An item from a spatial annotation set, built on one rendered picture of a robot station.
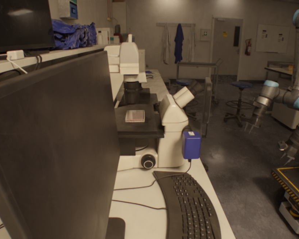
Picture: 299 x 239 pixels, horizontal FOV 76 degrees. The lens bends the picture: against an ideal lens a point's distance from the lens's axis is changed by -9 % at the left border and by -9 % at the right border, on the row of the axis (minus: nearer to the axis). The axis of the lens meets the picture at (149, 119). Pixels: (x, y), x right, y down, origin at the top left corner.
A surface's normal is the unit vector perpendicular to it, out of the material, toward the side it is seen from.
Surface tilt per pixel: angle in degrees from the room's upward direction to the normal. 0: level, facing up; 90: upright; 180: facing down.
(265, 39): 90
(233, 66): 90
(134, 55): 90
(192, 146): 90
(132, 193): 0
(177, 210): 5
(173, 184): 4
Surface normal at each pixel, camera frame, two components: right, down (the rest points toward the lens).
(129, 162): 0.35, 0.34
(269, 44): 0.03, 0.37
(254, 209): 0.00, -0.93
